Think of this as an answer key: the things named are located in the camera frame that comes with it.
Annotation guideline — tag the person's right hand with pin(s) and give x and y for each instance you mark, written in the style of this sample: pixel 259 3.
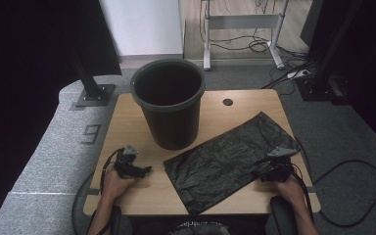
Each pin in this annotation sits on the person's right hand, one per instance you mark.
pixel 290 192

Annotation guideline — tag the person's dark clothing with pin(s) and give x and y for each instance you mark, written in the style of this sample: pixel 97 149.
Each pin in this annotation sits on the person's dark clothing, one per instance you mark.
pixel 156 228

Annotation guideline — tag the black chair armrest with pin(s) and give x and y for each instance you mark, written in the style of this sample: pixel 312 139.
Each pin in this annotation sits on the black chair armrest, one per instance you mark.
pixel 282 218
pixel 116 222

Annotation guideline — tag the person's left hand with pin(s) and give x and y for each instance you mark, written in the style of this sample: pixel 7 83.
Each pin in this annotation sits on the person's left hand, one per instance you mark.
pixel 114 186

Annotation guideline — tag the black metal stand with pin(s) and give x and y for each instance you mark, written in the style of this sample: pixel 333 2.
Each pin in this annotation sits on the black metal stand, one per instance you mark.
pixel 316 88
pixel 93 94

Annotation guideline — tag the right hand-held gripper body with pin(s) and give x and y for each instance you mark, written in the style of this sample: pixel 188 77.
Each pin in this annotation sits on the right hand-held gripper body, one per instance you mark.
pixel 279 169

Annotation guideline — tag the white metal desk frame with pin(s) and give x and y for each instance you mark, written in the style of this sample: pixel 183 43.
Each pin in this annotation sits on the white metal desk frame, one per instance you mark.
pixel 241 21

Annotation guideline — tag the black plastic garbage bag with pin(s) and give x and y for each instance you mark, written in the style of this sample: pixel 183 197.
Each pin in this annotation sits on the black plastic garbage bag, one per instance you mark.
pixel 215 163

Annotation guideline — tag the white power strip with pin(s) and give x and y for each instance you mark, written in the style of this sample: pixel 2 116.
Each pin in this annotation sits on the white power strip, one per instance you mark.
pixel 298 74

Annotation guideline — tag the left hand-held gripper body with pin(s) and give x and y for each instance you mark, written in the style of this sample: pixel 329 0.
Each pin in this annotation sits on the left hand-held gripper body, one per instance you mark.
pixel 124 163

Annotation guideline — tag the black plastic trash bin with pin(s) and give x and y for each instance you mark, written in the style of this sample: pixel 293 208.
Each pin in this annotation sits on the black plastic trash bin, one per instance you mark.
pixel 173 127

